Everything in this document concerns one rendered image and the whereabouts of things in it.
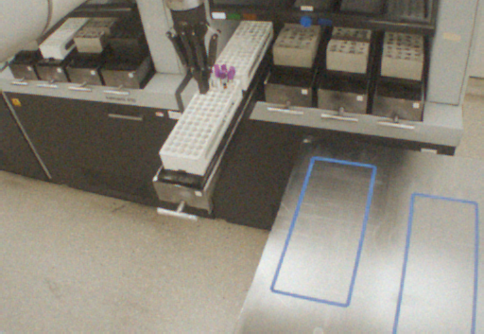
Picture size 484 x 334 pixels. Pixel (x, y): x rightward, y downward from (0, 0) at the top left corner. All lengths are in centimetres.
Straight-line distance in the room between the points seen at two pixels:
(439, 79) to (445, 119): 11
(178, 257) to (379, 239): 116
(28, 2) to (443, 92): 110
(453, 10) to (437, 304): 70
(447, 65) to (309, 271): 69
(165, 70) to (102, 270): 91
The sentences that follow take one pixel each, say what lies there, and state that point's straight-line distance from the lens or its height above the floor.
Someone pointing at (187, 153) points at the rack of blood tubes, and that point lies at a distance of 103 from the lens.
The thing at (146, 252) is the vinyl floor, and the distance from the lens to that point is 196.
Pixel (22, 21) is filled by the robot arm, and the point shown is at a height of 140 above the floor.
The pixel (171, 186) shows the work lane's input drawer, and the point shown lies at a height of 80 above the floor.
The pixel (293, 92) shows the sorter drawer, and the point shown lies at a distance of 127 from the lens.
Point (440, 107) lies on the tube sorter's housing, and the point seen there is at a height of 73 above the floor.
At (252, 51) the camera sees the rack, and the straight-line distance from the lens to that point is 131.
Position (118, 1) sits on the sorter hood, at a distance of 143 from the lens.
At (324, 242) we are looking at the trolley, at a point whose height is 82.
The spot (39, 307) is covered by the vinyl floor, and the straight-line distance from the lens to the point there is 203.
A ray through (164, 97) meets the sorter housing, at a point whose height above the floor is 71.
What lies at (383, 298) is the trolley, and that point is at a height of 82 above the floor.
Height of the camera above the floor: 156
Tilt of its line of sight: 44 degrees down
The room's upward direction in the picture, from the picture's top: 11 degrees counter-clockwise
